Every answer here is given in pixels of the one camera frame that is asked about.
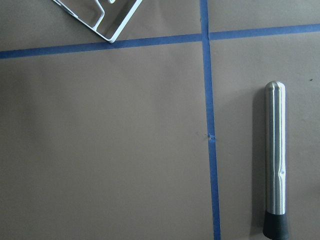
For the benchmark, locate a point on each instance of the white wire cup rack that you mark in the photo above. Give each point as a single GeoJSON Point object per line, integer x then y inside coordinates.
{"type": "Point", "coordinates": [106, 18]}

